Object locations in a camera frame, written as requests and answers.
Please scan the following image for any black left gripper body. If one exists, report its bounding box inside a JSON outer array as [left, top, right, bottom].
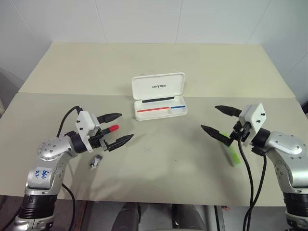
[[89, 116, 109, 152]]

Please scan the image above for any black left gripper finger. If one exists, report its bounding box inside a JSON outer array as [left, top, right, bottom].
[[105, 134, 134, 153], [97, 112, 122, 124]]

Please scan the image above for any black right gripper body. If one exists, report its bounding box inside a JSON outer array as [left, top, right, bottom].
[[230, 119, 253, 143]]

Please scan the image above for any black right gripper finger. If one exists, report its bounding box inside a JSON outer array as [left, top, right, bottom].
[[200, 124, 238, 147], [214, 104, 242, 118]]

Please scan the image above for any black marker with red cap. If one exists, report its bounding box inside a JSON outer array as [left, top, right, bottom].
[[102, 124, 120, 134]]

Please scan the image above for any white plastic pencil case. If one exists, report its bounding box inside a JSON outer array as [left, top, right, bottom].
[[131, 72, 189, 121]]

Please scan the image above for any green highlighter pen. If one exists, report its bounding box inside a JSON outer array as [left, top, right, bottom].
[[222, 132, 242, 167]]

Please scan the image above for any small black and white clip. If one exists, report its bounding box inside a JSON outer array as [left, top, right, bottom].
[[90, 155, 103, 170]]

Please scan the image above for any dark rounded shape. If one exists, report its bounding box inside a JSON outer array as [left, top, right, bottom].
[[112, 202, 145, 231]]

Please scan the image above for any metal table leg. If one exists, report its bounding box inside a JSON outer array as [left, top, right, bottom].
[[213, 205, 223, 231]]

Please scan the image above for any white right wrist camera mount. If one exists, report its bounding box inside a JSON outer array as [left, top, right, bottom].
[[238, 103, 268, 147]]

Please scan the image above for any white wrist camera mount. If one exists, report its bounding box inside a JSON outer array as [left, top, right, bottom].
[[238, 103, 268, 147], [76, 110, 101, 154]]

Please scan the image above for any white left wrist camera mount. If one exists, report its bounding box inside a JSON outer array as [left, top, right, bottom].
[[76, 110, 101, 154]]

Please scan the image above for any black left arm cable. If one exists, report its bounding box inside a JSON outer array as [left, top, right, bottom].
[[57, 105, 82, 231]]

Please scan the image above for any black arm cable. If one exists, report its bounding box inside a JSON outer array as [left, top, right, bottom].
[[237, 138, 254, 231], [57, 105, 82, 231], [245, 153, 267, 231]]

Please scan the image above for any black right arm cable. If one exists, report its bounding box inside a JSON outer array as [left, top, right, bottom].
[[245, 153, 267, 231], [237, 138, 254, 231]]

